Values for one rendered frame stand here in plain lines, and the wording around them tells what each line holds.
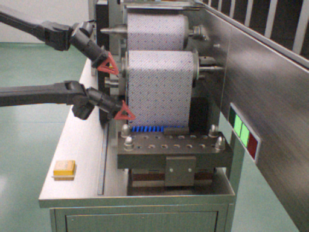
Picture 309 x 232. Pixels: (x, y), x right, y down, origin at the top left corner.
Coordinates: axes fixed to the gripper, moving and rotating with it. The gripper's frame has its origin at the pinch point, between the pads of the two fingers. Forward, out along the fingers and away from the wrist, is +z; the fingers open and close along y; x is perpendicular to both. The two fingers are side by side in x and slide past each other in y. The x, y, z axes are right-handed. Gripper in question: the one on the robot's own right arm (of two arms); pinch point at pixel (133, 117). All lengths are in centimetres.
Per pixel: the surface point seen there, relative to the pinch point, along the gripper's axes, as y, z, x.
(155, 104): 0.2, 4.5, 9.0
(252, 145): 42, 20, 25
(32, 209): -76, -4, -126
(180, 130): 6.3, 16.4, 6.5
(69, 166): 11.0, -12.9, -24.4
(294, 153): 60, 16, 33
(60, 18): -556, -77, -108
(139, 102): 0.3, -1.1, 6.7
